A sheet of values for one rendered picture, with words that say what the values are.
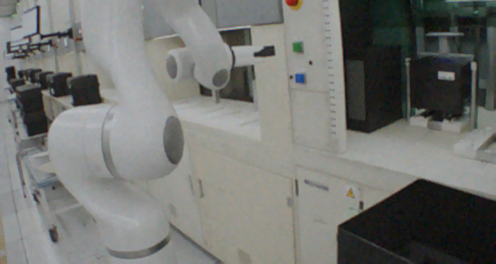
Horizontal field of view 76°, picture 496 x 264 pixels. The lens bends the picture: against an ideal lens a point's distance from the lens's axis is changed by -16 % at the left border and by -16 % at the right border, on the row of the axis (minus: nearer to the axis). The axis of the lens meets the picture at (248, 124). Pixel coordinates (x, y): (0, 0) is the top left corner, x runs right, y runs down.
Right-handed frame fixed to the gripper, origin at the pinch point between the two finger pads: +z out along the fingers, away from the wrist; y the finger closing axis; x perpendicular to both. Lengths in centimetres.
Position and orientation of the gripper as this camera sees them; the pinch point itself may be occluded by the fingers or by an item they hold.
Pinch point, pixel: (268, 50)
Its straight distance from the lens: 110.1
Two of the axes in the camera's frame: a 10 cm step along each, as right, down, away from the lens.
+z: 7.8, -2.3, 5.8
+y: 6.2, 1.4, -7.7
